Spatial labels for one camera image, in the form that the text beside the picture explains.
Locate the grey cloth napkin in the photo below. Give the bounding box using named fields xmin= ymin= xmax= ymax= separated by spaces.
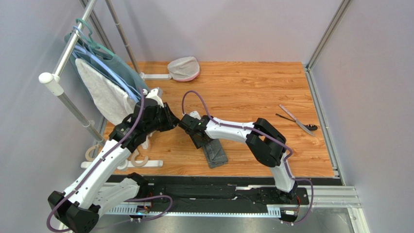
xmin=202 ymin=139 xmax=228 ymax=169

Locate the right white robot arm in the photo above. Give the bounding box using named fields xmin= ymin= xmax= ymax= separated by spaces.
xmin=178 ymin=114 xmax=298 ymax=196

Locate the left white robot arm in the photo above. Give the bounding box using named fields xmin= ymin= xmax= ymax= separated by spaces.
xmin=47 ymin=97 xmax=179 ymax=233

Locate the white towel on hanger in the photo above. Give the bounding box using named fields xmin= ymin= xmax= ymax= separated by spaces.
xmin=75 ymin=58 xmax=136 ymax=125

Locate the white clothes rack base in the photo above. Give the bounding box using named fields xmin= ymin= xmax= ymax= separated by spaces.
xmin=81 ymin=160 xmax=163 ymax=171

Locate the white mesh cap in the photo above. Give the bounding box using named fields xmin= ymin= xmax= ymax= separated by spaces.
xmin=167 ymin=56 xmax=200 ymax=82

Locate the teal shirt on hanger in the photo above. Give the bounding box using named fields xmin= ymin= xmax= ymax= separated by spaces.
xmin=63 ymin=32 xmax=150 ymax=101

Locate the beige wooden hanger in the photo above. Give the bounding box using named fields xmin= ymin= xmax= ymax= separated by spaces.
xmin=85 ymin=144 xmax=149 ymax=167

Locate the green hanger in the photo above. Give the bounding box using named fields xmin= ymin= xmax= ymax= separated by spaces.
xmin=75 ymin=17 xmax=116 ymax=57

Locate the light blue hanger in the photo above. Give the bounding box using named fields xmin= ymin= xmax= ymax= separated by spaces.
xmin=72 ymin=26 xmax=141 ymax=102

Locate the metal clothes rack pole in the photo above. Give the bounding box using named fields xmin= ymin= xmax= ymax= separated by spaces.
xmin=38 ymin=0 xmax=144 ymax=146

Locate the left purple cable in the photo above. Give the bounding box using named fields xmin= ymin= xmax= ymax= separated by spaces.
xmin=46 ymin=88 xmax=173 ymax=233

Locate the black mounting rail plate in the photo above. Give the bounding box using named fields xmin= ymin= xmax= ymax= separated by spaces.
xmin=106 ymin=174 xmax=344 ymax=214

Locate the aluminium frame rail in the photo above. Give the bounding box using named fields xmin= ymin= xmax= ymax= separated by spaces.
xmin=109 ymin=176 xmax=369 ymax=233

